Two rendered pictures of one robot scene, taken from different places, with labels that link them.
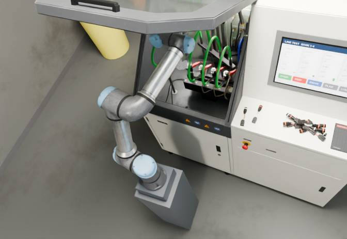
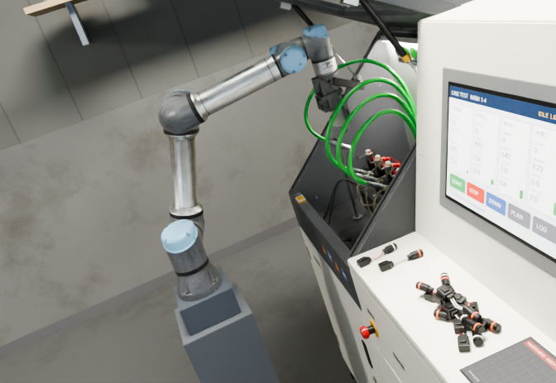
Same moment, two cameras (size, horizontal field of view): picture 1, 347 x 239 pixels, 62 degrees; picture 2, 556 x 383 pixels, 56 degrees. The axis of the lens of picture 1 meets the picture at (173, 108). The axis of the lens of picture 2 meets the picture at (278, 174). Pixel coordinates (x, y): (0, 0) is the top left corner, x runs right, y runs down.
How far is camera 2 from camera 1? 131 cm
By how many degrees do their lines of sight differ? 47
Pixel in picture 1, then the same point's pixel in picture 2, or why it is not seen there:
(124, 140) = (174, 179)
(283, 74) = (454, 175)
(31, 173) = not seen: hidden behind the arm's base
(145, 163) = (179, 229)
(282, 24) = (448, 53)
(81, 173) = not seen: hidden behind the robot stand
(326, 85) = (513, 213)
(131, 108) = (166, 104)
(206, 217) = not seen: outside the picture
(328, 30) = (500, 58)
